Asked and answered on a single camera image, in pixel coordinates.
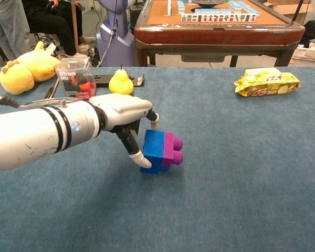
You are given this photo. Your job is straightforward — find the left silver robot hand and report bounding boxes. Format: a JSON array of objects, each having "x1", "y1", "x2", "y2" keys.
[{"x1": 89, "y1": 93, "x2": 160, "y2": 169}]

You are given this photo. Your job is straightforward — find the blue building block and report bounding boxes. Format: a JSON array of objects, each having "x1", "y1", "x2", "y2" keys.
[{"x1": 140, "y1": 129, "x2": 170, "y2": 175}]

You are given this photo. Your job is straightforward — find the purple building block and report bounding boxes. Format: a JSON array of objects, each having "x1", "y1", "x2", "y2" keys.
[{"x1": 161, "y1": 132, "x2": 184, "y2": 167}]

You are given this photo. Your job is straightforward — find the blue purple robot base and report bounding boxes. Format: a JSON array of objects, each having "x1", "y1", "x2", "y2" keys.
[{"x1": 96, "y1": 0, "x2": 137, "y2": 68}]

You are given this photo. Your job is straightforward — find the yellow toy pear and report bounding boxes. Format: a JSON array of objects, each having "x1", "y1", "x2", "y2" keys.
[{"x1": 108, "y1": 64, "x2": 134, "y2": 95}]

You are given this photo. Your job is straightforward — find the clear plastic box, red contents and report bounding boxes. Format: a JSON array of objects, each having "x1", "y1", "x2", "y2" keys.
[{"x1": 55, "y1": 56, "x2": 98, "y2": 102}]

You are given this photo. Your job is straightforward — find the black stool with chrome legs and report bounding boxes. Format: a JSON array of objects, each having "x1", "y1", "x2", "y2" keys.
[{"x1": 31, "y1": 31, "x2": 60, "y2": 52}]

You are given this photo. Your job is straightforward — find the yellow plush toy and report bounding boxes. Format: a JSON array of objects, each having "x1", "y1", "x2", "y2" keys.
[{"x1": 0, "y1": 40, "x2": 61, "y2": 96}]

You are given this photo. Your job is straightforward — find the seated person in black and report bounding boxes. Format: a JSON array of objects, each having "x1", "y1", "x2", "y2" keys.
[{"x1": 23, "y1": 0, "x2": 83, "y2": 56}]

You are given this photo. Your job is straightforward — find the brown mahjong table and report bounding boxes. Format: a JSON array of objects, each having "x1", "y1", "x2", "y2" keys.
[{"x1": 133, "y1": 0, "x2": 306, "y2": 68}]

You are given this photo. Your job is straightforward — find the blue felt table cover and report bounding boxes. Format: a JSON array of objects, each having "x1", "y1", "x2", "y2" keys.
[{"x1": 0, "y1": 66, "x2": 315, "y2": 252}]

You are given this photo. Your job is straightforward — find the white faced mahjong tile row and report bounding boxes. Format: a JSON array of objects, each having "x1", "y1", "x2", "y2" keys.
[{"x1": 181, "y1": 13, "x2": 257, "y2": 23}]

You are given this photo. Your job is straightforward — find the black round dice dome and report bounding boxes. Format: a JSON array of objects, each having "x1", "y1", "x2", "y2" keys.
[{"x1": 191, "y1": 0, "x2": 228, "y2": 7}]

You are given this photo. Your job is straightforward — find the person's legs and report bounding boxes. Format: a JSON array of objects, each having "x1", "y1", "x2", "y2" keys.
[{"x1": 0, "y1": 0, "x2": 32, "y2": 61}]

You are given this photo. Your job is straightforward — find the yellow snack packet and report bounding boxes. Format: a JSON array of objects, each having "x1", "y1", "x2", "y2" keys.
[{"x1": 233, "y1": 72, "x2": 302, "y2": 98}]

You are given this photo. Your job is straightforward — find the cardboard box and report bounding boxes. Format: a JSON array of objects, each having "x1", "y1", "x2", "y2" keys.
[{"x1": 262, "y1": 0, "x2": 315, "y2": 26}]

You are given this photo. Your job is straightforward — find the white plastic basket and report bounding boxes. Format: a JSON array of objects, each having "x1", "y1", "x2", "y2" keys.
[{"x1": 291, "y1": 46, "x2": 315, "y2": 64}]

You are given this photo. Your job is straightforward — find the black tripod stand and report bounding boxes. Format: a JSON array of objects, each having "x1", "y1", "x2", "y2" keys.
[{"x1": 289, "y1": 0, "x2": 305, "y2": 27}]

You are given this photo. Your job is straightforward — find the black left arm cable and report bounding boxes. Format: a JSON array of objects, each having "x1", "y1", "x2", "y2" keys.
[{"x1": 0, "y1": 90, "x2": 77, "y2": 109}]

